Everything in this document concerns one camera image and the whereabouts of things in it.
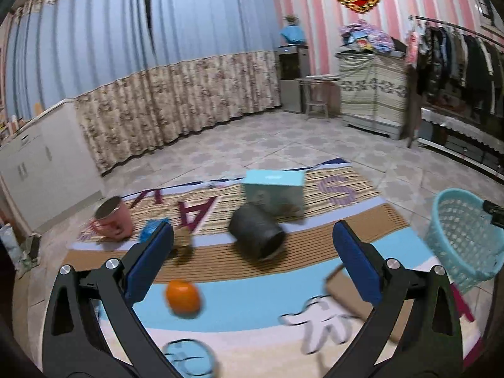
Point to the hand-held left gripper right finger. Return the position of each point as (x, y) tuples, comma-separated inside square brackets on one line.
[(356, 265)]

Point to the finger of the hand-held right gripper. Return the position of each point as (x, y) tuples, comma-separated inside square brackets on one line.
[(495, 212)]

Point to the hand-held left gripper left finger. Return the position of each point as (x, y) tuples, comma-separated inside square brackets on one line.
[(151, 262)]

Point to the blue plastic bag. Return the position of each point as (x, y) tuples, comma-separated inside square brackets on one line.
[(149, 229)]

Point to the brown paper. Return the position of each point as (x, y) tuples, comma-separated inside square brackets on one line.
[(183, 240)]

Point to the teal plastic basket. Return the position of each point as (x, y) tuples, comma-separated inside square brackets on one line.
[(460, 244)]

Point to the brown phone case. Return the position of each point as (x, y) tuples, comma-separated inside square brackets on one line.
[(348, 299)]

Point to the whole orange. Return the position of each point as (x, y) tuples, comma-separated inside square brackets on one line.
[(183, 297)]

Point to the pink mug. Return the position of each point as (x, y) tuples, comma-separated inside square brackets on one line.
[(118, 220)]

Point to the low dark cabinet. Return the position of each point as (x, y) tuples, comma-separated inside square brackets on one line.
[(460, 145)]

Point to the plaid mat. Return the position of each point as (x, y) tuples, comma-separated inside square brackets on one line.
[(311, 204)]

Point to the white lace cloth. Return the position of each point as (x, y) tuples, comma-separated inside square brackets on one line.
[(460, 122)]

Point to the dark ribbed pot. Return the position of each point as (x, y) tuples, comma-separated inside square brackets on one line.
[(252, 228)]

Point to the teal box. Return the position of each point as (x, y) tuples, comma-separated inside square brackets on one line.
[(275, 189)]

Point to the white plastic bag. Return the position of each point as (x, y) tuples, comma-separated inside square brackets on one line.
[(12, 244)]

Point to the white cabinet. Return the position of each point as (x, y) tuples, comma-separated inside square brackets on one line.
[(47, 165)]

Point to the row of hanging clothes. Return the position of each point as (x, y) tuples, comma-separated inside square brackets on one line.
[(464, 71)]

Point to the cabinet with patterned cloth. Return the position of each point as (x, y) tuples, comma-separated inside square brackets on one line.
[(370, 98)]

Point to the pink hanging bag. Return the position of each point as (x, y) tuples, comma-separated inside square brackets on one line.
[(412, 49)]

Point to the small metal table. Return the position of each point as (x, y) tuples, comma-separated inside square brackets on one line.
[(317, 82)]

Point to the metal clothes rack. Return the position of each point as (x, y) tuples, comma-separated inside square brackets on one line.
[(453, 26)]

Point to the small orange box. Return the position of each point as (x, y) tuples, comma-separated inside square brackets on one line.
[(37, 107)]

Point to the grey water dispenser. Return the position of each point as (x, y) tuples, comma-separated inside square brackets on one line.
[(293, 82)]

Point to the pile of folded clothes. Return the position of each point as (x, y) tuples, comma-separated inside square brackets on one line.
[(366, 37)]

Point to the blue floral curtain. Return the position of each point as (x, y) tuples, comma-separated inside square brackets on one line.
[(212, 27), (78, 47)]

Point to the blue cloth cover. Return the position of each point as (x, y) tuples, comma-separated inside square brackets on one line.
[(293, 34)]

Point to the small potted plant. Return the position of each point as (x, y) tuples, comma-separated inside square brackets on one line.
[(291, 19)]

